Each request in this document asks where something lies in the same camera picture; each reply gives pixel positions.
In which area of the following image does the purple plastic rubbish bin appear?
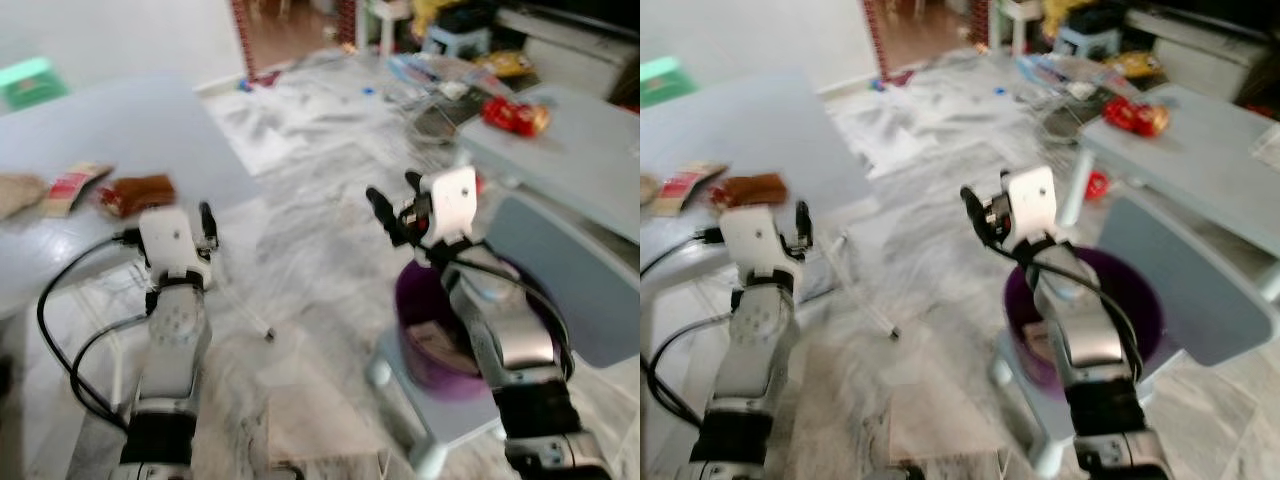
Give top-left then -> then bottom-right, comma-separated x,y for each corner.
392,254 -> 567,404
1002,246 -> 1169,394

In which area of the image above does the beige paper rubbish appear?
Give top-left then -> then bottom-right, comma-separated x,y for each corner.
404,319 -> 477,373
1019,319 -> 1063,367

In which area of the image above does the brown and red snack packet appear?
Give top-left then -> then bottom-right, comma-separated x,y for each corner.
99,174 -> 179,219
711,172 -> 792,212

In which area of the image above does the white square plastic table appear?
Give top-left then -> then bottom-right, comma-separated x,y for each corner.
640,68 -> 899,341
0,74 -> 278,343

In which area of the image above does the clear plastic bag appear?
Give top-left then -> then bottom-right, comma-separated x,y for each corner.
1015,54 -> 1109,103
384,54 -> 483,103

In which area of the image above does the red and tan cardboard box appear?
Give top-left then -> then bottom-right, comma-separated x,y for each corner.
659,162 -> 728,217
41,162 -> 115,219

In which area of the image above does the red shiny snack packet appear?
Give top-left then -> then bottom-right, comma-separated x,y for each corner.
481,96 -> 552,138
1102,96 -> 1172,139

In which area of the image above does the light blue plastic stool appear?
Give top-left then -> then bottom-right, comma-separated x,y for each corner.
1054,24 -> 1122,60
424,24 -> 492,60

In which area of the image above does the yellow snack packet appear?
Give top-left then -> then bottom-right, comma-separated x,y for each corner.
489,50 -> 537,80
1109,50 -> 1162,80

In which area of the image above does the white plastic stool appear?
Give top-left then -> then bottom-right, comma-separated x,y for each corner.
999,0 -> 1047,57
364,0 -> 412,57

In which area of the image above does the grey plastic table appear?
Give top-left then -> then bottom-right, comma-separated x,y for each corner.
1060,84 -> 1280,303
454,84 -> 641,242

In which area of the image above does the red brick door pillar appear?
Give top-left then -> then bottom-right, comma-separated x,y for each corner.
864,0 -> 892,81
229,0 -> 257,83

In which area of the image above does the green plastic stool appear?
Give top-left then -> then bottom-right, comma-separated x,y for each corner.
0,57 -> 70,112
640,56 -> 683,110

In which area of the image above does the grey low cabinet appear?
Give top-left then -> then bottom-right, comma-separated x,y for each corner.
498,8 -> 641,103
1124,8 -> 1280,103

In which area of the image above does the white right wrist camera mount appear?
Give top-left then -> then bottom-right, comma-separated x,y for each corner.
419,166 -> 480,247
1005,165 -> 1063,249

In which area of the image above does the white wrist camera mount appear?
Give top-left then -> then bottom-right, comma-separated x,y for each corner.
1005,165 -> 1063,249
419,166 -> 480,247
137,206 -> 214,292
718,205 -> 803,292

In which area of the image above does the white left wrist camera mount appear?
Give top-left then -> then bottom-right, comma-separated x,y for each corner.
718,205 -> 803,292
137,206 -> 214,292

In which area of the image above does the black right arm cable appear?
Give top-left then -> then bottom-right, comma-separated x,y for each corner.
1018,243 -> 1148,383
410,243 -> 577,383

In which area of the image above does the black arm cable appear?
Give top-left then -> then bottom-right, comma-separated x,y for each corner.
640,228 -> 733,431
410,243 -> 577,383
37,230 -> 153,433
1018,243 -> 1148,383

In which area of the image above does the dark red door post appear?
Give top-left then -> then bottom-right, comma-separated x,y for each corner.
967,0 -> 992,51
334,0 -> 359,51

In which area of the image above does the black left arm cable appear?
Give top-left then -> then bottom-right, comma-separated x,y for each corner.
37,230 -> 153,433
640,228 -> 733,431

